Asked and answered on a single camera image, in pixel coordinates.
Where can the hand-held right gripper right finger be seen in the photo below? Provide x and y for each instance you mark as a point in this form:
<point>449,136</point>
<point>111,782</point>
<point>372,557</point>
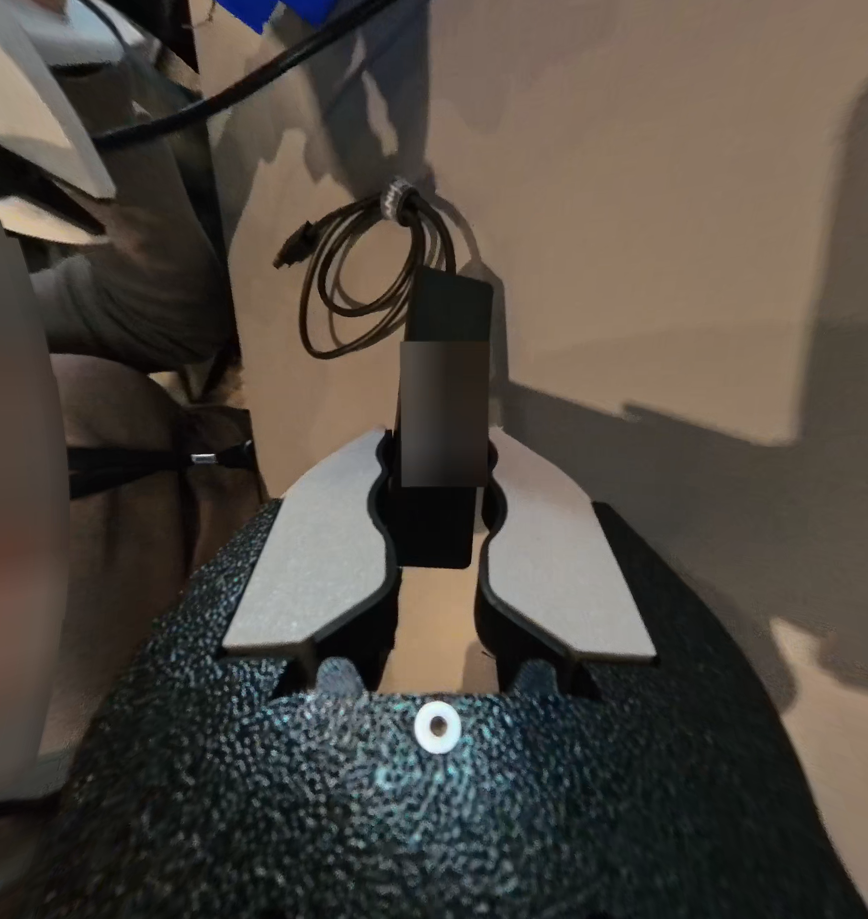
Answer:
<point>570,574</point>

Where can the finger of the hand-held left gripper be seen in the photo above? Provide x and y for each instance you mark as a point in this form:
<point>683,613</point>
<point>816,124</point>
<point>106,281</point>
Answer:
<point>46,215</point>
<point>39,122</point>

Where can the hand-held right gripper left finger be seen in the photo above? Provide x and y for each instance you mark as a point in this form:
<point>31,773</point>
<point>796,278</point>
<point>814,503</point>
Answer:
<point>319,567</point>

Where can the dark grey usb hub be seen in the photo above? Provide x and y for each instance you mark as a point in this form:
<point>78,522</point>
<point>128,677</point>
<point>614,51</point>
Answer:
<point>452,301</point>

